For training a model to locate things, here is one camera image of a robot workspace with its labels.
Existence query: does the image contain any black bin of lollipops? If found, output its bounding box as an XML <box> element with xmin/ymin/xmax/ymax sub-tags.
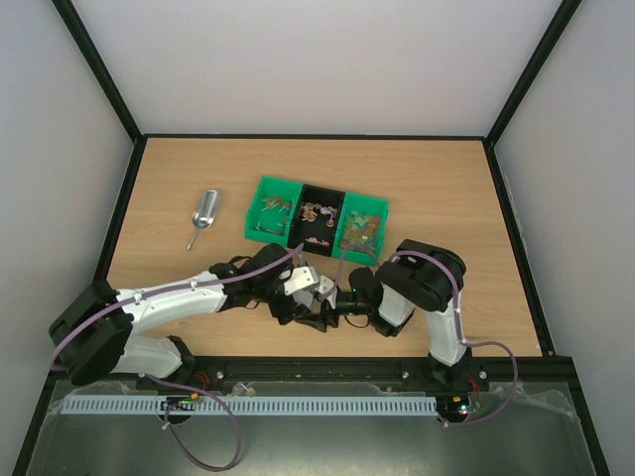
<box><xmin>287</xmin><ymin>183</ymin><xmax>345</xmax><ymax>257</ymax></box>

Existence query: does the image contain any metal scoop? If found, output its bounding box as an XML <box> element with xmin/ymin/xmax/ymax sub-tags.
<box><xmin>186</xmin><ymin>189</ymin><xmax>220</xmax><ymax>251</ymax></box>

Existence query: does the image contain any green bin of gummy candies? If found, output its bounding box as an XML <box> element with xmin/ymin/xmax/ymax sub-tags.
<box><xmin>331</xmin><ymin>192</ymin><xmax>389</xmax><ymax>266</ymax></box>

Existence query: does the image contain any slotted grey cable duct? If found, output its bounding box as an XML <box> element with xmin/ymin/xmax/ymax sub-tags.
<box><xmin>61</xmin><ymin>395</ymin><xmax>438</xmax><ymax>417</ymax></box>

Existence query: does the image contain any white jar lid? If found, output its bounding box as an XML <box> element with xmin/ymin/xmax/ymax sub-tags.
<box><xmin>292</xmin><ymin>291</ymin><xmax>316</xmax><ymax>310</ymax></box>

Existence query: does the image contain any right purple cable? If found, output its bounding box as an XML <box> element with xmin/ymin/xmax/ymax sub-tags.
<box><xmin>334</xmin><ymin>237</ymin><xmax>520</xmax><ymax>430</ymax></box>

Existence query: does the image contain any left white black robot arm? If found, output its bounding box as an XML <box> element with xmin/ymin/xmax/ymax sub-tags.
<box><xmin>49</xmin><ymin>244</ymin><xmax>319</xmax><ymax>386</ymax></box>

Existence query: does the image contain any green bin of mixed candies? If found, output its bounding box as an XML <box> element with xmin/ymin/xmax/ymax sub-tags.
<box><xmin>244</xmin><ymin>176</ymin><xmax>303</xmax><ymax>247</ymax></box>

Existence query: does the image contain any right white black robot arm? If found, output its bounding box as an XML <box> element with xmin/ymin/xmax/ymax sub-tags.
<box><xmin>296</xmin><ymin>239</ymin><xmax>471</xmax><ymax>389</ymax></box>

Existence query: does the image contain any black aluminium frame rail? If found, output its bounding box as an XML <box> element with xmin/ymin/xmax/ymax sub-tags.
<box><xmin>49</xmin><ymin>354</ymin><xmax>576</xmax><ymax>393</ymax></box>

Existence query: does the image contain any purple cable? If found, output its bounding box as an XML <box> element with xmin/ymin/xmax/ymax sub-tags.
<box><xmin>334</xmin><ymin>237</ymin><xmax>520</xmax><ymax>430</ymax></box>
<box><xmin>50</xmin><ymin>242</ymin><xmax>306</xmax><ymax>470</ymax></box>

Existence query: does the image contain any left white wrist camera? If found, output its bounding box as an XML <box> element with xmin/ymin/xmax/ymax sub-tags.
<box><xmin>283</xmin><ymin>266</ymin><xmax>319</xmax><ymax>296</ymax></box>

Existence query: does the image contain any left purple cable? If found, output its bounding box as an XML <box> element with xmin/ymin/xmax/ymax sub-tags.
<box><xmin>50</xmin><ymin>242</ymin><xmax>306</xmax><ymax>470</ymax></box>

